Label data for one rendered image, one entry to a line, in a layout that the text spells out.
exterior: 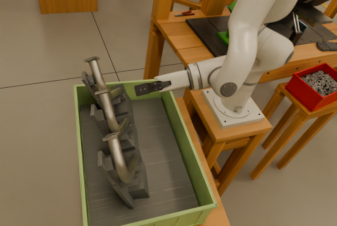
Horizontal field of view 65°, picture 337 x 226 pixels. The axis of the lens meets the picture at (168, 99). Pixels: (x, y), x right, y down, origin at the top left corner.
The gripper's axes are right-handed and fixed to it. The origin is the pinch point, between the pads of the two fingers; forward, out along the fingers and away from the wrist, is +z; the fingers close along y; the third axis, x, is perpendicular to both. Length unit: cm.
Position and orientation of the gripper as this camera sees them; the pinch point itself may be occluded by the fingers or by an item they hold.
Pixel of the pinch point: (140, 89)
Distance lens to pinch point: 81.9
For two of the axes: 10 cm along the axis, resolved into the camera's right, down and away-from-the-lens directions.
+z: -9.7, 2.4, 0.2
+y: 0.0, 0.6, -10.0
